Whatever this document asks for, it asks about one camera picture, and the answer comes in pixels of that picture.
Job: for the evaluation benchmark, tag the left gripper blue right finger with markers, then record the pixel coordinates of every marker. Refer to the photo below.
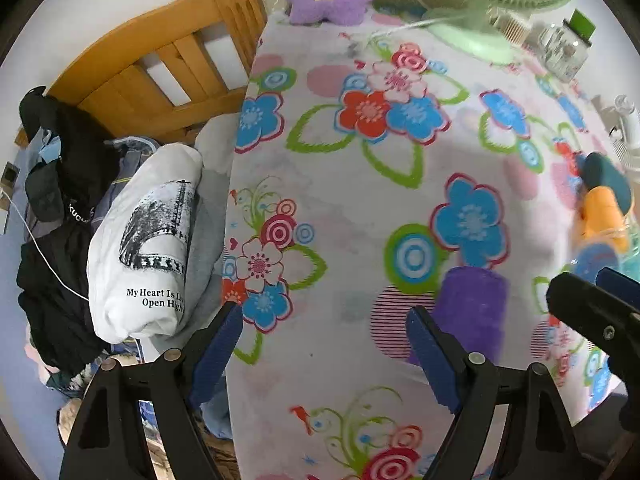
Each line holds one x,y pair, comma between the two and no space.
439,355

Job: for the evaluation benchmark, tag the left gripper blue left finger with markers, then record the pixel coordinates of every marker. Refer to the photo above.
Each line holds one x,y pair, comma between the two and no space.
210,351

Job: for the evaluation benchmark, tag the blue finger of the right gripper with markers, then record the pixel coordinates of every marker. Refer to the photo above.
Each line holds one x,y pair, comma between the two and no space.
620,286

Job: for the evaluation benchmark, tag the purple plastic cup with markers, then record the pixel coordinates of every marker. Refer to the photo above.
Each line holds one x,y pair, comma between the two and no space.
471,305

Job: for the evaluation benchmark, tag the teal clear patterned cup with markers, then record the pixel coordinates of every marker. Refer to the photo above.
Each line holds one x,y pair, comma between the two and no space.
630,265

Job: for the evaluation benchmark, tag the blue cup in clear cup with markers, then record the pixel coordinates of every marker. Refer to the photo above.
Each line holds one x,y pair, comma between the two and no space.
591,257

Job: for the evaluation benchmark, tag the orange cup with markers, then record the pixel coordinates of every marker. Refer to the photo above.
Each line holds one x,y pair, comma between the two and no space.
600,219

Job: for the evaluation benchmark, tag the dark teal cup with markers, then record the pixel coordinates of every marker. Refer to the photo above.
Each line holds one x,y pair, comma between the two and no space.
596,169

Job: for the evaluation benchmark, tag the white printed t-shirt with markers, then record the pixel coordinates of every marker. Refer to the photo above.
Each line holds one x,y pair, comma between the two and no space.
136,265

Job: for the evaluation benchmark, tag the white floor fan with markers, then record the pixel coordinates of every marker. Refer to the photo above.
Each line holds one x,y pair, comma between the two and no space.
626,136

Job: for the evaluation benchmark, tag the beige cloth on floor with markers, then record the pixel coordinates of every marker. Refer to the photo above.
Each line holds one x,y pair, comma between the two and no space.
66,418

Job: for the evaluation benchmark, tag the black clothing pile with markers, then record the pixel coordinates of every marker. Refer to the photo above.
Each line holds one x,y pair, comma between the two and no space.
74,163

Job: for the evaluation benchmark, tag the floral tablecloth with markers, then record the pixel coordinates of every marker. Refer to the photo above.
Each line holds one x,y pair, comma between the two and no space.
369,161

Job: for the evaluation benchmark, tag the glass mug jar green lid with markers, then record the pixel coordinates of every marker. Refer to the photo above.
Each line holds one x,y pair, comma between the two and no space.
564,48

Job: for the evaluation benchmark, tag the orange wooden chair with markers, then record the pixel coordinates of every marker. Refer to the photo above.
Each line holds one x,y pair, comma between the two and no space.
160,68

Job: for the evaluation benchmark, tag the cotton swab container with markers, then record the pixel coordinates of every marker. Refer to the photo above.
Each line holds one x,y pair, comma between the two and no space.
514,28

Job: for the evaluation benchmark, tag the wall power socket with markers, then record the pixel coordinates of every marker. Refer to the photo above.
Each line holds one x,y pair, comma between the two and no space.
9,175

